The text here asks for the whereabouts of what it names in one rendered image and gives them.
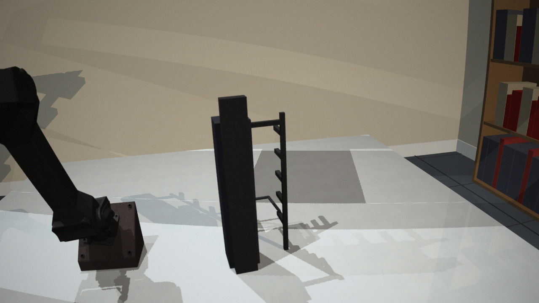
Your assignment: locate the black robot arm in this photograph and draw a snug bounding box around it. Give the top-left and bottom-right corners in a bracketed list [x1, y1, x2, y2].
[0, 66, 119, 246]

